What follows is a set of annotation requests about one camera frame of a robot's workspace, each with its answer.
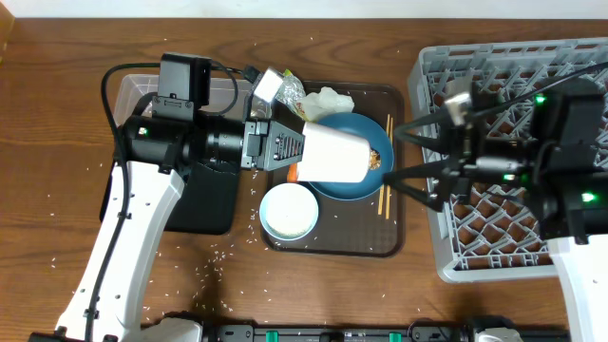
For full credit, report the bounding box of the grey dishwasher rack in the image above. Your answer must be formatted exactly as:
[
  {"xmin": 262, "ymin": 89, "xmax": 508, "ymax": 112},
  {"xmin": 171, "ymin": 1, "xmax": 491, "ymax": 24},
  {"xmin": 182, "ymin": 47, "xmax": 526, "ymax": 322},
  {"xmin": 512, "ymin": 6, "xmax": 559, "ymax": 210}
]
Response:
[{"xmin": 408, "ymin": 37, "xmax": 607, "ymax": 283}]

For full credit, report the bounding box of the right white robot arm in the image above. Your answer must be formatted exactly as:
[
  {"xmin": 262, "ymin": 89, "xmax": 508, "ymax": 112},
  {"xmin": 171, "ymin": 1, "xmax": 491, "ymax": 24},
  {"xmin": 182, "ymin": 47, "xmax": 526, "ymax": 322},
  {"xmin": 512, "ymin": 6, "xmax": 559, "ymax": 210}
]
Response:
[{"xmin": 384, "ymin": 104, "xmax": 607, "ymax": 341}]

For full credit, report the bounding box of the white napkin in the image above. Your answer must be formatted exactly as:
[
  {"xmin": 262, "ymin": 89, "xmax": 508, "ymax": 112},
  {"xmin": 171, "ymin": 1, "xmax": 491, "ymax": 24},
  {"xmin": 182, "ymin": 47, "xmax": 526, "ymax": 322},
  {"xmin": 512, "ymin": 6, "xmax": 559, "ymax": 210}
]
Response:
[{"xmin": 297, "ymin": 86, "xmax": 354, "ymax": 122}]

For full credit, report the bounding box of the wooden chopstick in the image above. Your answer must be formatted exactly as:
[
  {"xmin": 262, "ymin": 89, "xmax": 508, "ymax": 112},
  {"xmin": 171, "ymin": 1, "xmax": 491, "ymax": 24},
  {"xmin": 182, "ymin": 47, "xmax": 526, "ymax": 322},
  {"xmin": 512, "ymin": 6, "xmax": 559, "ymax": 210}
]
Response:
[
  {"xmin": 385, "ymin": 115, "xmax": 394, "ymax": 220},
  {"xmin": 377, "ymin": 114, "xmax": 391, "ymax": 216}
]

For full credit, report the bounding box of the foil snack wrapper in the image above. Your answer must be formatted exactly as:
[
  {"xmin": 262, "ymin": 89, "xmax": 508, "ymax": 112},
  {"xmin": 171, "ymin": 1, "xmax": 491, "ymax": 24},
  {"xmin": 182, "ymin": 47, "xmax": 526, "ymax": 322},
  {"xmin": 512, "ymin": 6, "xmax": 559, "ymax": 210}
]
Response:
[{"xmin": 275, "ymin": 69, "xmax": 307, "ymax": 121}]

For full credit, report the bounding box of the brown food scrap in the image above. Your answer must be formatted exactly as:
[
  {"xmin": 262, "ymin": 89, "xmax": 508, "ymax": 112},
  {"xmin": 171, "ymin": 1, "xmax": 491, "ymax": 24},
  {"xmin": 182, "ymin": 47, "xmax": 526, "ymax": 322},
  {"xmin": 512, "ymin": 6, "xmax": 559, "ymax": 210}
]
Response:
[{"xmin": 369, "ymin": 149, "xmax": 382, "ymax": 170}]

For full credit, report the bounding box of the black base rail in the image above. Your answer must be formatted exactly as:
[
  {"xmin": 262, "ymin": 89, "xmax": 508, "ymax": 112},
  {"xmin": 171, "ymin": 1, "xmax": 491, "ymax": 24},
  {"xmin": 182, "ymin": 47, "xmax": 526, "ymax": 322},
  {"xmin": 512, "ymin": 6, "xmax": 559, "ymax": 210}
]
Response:
[{"xmin": 142, "ymin": 311, "xmax": 571, "ymax": 342}]

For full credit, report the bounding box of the pink cup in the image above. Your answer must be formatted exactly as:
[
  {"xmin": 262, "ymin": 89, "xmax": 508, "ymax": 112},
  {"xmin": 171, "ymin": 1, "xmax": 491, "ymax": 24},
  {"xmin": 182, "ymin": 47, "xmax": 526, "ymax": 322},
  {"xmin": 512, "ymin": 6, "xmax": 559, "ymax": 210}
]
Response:
[{"xmin": 295, "ymin": 123, "xmax": 371, "ymax": 183}]

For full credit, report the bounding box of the light blue rice bowl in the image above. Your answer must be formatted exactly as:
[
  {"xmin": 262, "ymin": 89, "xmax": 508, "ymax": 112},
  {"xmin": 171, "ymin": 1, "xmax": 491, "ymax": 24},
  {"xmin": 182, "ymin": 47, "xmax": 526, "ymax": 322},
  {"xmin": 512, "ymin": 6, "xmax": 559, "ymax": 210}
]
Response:
[{"xmin": 258, "ymin": 183, "xmax": 319, "ymax": 241}]

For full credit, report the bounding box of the right wooden chopstick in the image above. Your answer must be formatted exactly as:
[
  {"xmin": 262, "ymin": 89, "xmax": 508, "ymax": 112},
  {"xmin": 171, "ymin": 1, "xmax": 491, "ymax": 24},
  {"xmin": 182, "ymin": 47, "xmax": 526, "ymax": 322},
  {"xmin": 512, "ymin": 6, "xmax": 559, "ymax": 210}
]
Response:
[{"xmin": 385, "ymin": 115, "xmax": 394, "ymax": 220}]

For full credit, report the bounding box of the dark blue plate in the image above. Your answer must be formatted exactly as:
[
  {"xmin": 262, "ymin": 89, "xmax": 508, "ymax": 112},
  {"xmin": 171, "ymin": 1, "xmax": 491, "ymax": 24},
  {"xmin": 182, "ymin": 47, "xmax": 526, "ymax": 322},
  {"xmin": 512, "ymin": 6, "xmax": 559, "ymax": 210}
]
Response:
[{"xmin": 311, "ymin": 112, "xmax": 394, "ymax": 200}]

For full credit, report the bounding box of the brown serving tray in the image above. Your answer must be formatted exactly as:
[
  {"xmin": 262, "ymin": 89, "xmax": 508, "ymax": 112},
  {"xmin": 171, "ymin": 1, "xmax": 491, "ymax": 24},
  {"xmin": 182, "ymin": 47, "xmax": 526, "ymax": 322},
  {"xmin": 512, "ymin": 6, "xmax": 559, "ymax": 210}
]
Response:
[{"xmin": 261, "ymin": 81, "xmax": 406, "ymax": 257}]

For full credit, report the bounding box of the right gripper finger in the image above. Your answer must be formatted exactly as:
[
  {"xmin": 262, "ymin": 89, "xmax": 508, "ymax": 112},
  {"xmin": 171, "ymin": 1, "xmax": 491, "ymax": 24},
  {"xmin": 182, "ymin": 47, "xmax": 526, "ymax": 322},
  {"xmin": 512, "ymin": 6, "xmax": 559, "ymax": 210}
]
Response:
[
  {"xmin": 383, "ymin": 161, "xmax": 450, "ymax": 212},
  {"xmin": 392, "ymin": 106, "xmax": 460, "ymax": 156}
]

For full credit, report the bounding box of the clear plastic bin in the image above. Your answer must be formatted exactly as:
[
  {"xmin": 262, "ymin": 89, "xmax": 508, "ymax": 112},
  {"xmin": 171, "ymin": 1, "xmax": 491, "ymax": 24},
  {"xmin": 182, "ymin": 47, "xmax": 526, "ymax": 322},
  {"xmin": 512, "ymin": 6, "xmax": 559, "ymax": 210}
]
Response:
[{"xmin": 113, "ymin": 74, "xmax": 273, "ymax": 126}]

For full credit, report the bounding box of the orange carrot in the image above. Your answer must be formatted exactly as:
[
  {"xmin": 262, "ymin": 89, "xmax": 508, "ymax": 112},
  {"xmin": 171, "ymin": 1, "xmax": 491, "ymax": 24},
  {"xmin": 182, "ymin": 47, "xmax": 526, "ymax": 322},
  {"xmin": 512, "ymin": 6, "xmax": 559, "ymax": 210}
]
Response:
[{"xmin": 287, "ymin": 163, "xmax": 297, "ymax": 183}]

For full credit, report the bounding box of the black plastic tray bin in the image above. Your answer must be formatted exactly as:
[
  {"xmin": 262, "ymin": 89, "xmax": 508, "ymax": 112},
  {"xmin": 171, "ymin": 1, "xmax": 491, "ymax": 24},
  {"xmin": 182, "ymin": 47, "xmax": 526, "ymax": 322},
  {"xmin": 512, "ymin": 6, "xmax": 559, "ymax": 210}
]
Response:
[{"xmin": 100, "ymin": 161, "xmax": 239, "ymax": 239}]

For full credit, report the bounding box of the left wooden chopstick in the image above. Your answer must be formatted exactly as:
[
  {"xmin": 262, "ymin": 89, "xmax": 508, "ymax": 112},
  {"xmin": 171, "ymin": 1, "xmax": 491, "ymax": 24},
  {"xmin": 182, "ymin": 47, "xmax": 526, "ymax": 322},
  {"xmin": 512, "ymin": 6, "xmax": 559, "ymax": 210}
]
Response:
[{"xmin": 377, "ymin": 114, "xmax": 391, "ymax": 216}]

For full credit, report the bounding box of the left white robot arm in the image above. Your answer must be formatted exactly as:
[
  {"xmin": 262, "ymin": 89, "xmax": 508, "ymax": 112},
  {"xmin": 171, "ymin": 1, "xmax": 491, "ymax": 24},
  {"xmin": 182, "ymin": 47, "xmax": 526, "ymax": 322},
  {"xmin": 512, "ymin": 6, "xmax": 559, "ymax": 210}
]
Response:
[{"xmin": 29, "ymin": 116, "xmax": 304, "ymax": 341}]

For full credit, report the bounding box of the right black cable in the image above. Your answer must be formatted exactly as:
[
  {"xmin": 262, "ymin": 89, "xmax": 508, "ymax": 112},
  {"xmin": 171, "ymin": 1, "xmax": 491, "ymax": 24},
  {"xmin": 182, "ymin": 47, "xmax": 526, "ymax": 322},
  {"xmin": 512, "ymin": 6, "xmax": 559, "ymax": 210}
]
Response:
[{"xmin": 467, "ymin": 61, "xmax": 608, "ymax": 120}]

